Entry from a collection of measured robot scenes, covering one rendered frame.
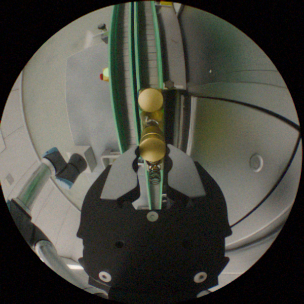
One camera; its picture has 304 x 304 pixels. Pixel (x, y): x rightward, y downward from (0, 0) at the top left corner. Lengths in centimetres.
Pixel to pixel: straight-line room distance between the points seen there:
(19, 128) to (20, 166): 107
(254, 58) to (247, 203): 21
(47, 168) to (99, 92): 50
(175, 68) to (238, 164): 40
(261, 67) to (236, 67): 6
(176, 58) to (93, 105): 51
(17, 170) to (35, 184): 317
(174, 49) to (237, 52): 31
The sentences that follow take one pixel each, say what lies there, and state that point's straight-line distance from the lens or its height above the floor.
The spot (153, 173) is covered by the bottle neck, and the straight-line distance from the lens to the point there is 23.
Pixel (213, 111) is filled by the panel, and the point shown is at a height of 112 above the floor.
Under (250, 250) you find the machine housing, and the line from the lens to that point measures 19.
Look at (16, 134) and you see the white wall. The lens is 371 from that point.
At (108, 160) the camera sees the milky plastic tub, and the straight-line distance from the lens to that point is 72.
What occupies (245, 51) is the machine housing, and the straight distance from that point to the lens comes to 23.
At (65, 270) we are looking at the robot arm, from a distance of 35.
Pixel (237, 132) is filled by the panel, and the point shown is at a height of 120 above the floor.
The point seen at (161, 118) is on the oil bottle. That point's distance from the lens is 22.
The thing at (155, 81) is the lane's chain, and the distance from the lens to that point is 43.
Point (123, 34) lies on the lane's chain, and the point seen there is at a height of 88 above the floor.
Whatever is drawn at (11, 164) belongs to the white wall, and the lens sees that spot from 364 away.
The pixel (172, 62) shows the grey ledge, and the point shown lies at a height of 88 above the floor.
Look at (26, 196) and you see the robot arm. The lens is 50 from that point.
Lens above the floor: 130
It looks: 58 degrees down
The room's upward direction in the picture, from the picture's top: 179 degrees counter-clockwise
